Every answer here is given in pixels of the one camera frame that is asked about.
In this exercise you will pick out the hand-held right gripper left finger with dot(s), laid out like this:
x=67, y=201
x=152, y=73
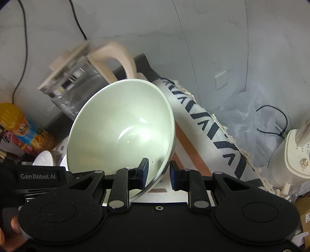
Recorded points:
x=144, y=170

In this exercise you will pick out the patterned white tablecloth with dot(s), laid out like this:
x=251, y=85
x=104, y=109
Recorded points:
x=205, y=126

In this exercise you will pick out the red label bottle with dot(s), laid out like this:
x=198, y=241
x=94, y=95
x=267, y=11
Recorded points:
x=14, y=141

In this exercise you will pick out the clear plastic sheet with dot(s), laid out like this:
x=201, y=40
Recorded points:
x=242, y=109

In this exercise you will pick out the white round appliance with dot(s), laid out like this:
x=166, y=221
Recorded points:
x=295, y=157

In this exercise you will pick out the cardboard box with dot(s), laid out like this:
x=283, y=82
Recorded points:
x=304, y=213

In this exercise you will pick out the pale green bowl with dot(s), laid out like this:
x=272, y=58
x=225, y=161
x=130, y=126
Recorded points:
x=116, y=126

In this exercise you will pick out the white wall switch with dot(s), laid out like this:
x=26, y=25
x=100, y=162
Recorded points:
x=221, y=80

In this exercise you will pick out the orange juice bottle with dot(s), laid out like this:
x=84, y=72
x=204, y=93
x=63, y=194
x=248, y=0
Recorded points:
x=26, y=126

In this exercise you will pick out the white bowl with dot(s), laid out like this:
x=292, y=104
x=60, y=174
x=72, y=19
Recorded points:
x=44, y=158

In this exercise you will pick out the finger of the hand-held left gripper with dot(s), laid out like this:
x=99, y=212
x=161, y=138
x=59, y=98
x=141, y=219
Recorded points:
x=75, y=176

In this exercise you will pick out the person's left hand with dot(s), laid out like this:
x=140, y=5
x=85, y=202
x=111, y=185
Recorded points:
x=15, y=225

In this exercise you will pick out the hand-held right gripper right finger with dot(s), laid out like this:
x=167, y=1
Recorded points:
x=173, y=175

